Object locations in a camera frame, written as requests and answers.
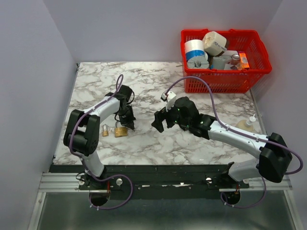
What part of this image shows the red plastic basket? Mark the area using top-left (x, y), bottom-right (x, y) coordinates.
top-left (180, 28), bottom-right (272, 93)

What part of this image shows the grey box in basket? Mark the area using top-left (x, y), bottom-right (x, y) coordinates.
top-left (212, 56), bottom-right (232, 70)

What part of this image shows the white plastic bottle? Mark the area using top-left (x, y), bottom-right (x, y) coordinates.
top-left (236, 114), bottom-right (256, 132)

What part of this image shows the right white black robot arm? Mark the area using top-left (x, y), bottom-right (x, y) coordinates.
top-left (152, 97), bottom-right (292, 188)

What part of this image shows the aluminium frame rail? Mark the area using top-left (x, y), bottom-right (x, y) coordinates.
top-left (38, 173), bottom-right (293, 193)

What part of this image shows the large brass padlock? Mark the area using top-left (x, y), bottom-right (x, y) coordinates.
top-left (114, 121), bottom-right (128, 138)

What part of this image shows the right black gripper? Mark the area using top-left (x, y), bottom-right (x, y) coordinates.
top-left (151, 100), bottom-right (190, 133)

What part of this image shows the orange small box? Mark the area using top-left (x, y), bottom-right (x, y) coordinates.
top-left (238, 52), bottom-right (250, 70)

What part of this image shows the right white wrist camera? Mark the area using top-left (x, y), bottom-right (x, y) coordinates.
top-left (161, 91), bottom-right (176, 112)

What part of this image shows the white blue tape roll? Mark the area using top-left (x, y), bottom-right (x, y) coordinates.
top-left (184, 39), bottom-right (205, 61)

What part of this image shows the beige paper roll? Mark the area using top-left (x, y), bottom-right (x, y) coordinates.
top-left (202, 31), bottom-right (227, 56)

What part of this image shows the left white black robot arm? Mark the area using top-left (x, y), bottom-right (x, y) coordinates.
top-left (63, 85), bottom-right (136, 189)

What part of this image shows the small metal can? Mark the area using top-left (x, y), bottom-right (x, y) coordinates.
top-left (231, 54), bottom-right (240, 62)

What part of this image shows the small brass padlock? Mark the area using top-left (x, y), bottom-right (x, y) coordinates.
top-left (102, 124), bottom-right (112, 137)

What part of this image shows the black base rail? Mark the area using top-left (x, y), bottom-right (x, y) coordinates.
top-left (49, 164), bottom-right (250, 201)

